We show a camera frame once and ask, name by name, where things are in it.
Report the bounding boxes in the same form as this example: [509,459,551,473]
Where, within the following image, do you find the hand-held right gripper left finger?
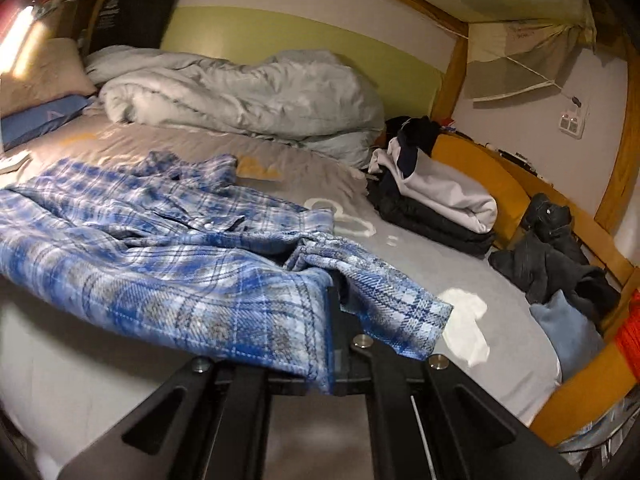
[57,284,346,480]

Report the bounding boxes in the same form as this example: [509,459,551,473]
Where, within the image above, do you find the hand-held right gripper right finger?
[334,305,582,480]

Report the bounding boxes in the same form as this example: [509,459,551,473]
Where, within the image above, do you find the blue plaid flannel shirt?
[0,152,454,397]

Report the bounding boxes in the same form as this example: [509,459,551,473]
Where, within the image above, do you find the grey printed bed sheet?
[0,110,564,480]

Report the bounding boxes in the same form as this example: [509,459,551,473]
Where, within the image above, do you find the black folded garment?
[366,179,497,259]

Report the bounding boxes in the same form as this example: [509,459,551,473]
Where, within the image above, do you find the light blue cloth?
[529,289,607,382]

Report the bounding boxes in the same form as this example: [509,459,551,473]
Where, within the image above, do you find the dark grey jeans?
[489,191,622,319]

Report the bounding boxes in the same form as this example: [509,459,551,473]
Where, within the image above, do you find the white folded garment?
[369,136,499,234]

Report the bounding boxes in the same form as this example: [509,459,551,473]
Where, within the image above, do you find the orange red cloth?
[614,289,640,382]

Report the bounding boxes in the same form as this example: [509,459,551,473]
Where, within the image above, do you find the black crumpled garment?
[384,115,442,159]

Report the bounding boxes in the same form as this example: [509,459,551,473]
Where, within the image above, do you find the light grey crumpled duvet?
[84,45,402,169]

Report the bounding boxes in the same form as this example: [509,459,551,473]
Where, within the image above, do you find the white LED desk lamp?
[0,4,47,177]

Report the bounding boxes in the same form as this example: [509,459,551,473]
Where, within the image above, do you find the blue pillow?
[0,94,94,154]

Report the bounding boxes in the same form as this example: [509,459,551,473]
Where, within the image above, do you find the beige bed curtain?
[466,0,599,104]

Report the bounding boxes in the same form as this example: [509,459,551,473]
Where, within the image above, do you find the beige pillow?
[0,36,99,119]

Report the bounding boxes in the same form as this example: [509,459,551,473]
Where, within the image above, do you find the black hanging bag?
[86,0,187,57]

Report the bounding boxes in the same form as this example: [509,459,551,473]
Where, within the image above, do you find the wooden bed frame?
[80,0,640,448]

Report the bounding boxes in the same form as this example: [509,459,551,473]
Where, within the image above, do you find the white wall socket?
[556,96,592,139]

